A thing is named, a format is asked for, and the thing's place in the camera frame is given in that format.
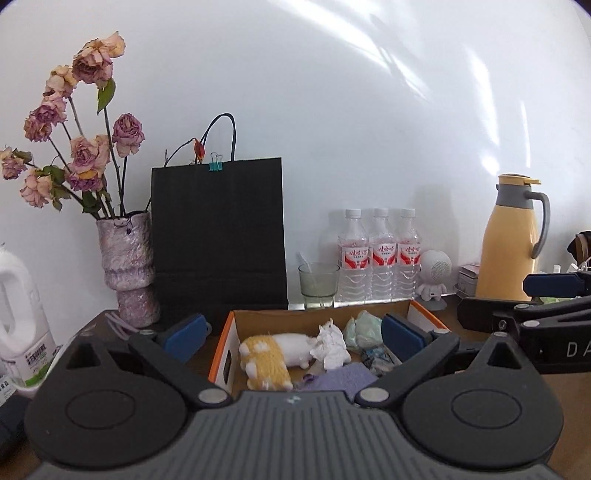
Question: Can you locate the purple textured vase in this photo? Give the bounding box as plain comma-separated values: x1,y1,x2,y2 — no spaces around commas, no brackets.
95,211,161,326

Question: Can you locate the white detergent bottle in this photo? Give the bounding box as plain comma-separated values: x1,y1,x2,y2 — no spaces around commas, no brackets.
0,242,58,400

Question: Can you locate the black paper bag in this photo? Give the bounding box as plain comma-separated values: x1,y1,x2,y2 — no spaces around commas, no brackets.
150,113,289,324

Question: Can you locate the white robot speaker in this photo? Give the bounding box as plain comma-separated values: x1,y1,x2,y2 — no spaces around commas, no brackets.
418,249,453,302

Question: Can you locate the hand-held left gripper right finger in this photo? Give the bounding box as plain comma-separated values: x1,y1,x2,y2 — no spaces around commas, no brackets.
355,313,532,409

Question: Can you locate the small white box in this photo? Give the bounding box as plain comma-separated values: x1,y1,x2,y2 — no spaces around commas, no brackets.
457,264,481,296

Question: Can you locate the dark blue snack packet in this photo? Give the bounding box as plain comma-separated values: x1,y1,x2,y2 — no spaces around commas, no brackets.
361,348,402,376

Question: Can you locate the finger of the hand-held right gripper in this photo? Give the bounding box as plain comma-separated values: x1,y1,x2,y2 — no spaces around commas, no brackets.
523,271,591,299
457,296,591,334

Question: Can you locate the dried twig with red bud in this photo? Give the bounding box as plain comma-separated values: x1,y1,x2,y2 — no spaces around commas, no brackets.
164,137,206,168

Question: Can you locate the white tissue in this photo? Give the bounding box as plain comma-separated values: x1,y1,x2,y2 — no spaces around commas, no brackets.
308,318,352,371

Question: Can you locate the clear water bottle red label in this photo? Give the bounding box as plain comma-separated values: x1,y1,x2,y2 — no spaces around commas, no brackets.
369,208,398,304
338,209,370,305
397,209,423,301

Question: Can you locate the yellow thermos jug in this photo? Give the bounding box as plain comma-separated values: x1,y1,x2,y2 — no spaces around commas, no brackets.
475,173,551,302

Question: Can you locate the clear glass cup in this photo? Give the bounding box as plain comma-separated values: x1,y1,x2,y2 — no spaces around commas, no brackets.
298,262,341,309

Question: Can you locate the dried pink rose bouquet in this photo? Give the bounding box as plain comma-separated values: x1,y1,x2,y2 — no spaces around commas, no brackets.
0,31,146,220

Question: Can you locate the grey cable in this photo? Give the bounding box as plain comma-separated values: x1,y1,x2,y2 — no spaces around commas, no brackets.
105,311,139,340

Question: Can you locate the purple drawstring pouch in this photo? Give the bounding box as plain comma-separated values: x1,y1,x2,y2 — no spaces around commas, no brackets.
302,362,380,393

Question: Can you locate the dark brown round object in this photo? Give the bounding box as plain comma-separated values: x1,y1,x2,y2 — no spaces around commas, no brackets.
567,232,591,268

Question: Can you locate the yellow and white plush toy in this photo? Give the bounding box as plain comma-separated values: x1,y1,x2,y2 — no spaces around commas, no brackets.
239,333,319,392

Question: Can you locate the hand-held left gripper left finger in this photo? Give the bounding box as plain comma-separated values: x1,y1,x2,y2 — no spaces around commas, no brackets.
64,314,232,409

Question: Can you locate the pale green packet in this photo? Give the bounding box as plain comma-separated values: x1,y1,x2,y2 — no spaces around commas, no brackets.
342,310,386,352

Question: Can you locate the red cardboard box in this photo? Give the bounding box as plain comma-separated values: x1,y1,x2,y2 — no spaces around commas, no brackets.
208,299,451,398

